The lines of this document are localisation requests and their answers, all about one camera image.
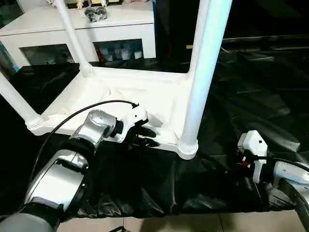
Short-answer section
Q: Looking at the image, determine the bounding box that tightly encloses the white plastic table top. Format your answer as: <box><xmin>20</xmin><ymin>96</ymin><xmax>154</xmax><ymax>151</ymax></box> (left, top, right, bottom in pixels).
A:
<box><xmin>26</xmin><ymin>66</ymin><xmax>199</xmax><ymax>160</ymax></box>

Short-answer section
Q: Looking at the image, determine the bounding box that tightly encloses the white plastic table leg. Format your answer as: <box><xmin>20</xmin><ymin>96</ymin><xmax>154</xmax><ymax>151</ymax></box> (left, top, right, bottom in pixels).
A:
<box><xmin>55</xmin><ymin>0</ymin><xmax>95</xmax><ymax>77</ymax></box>
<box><xmin>0</xmin><ymin>72</ymin><xmax>45</xmax><ymax>129</ymax></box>
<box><xmin>177</xmin><ymin>0</ymin><xmax>234</xmax><ymax>155</ymax></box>

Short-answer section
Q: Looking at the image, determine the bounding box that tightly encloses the black work mat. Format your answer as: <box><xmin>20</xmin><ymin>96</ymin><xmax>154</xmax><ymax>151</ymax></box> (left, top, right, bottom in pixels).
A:
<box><xmin>0</xmin><ymin>36</ymin><xmax>309</xmax><ymax>218</ymax></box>

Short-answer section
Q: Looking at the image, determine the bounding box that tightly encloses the black low shelf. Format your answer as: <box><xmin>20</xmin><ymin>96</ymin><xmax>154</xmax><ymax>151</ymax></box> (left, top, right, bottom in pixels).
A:
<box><xmin>222</xmin><ymin>36</ymin><xmax>309</xmax><ymax>49</ymax></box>

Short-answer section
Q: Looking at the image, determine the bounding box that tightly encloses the clear bag of dark parts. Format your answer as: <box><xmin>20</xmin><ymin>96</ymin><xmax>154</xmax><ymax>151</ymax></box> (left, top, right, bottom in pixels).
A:
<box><xmin>84</xmin><ymin>6</ymin><xmax>108</xmax><ymax>24</ymax></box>

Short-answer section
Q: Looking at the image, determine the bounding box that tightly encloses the white cabinet with glass doors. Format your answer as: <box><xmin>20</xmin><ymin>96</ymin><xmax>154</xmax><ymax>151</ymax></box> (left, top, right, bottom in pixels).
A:
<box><xmin>0</xmin><ymin>0</ymin><xmax>156</xmax><ymax>67</ymax></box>

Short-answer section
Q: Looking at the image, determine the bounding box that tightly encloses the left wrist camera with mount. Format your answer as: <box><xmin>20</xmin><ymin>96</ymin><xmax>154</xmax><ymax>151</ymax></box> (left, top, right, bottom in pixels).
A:
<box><xmin>118</xmin><ymin>106</ymin><xmax>149</xmax><ymax>144</ymax></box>

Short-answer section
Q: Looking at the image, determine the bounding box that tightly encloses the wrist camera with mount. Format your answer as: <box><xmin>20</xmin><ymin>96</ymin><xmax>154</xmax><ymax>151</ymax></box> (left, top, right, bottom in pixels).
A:
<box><xmin>118</xmin><ymin>106</ymin><xmax>149</xmax><ymax>144</ymax></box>
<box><xmin>238</xmin><ymin>130</ymin><xmax>268</xmax><ymax>182</ymax></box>

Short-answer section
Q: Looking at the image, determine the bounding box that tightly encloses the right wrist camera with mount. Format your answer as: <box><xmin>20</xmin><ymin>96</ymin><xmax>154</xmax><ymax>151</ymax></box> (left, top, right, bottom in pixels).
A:
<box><xmin>238</xmin><ymin>130</ymin><xmax>268</xmax><ymax>182</ymax></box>

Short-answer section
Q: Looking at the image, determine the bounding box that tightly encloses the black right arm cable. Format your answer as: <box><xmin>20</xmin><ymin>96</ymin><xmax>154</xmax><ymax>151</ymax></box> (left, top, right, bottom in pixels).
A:
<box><xmin>251</xmin><ymin>156</ymin><xmax>309</xmax><ymax>170</ymax></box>

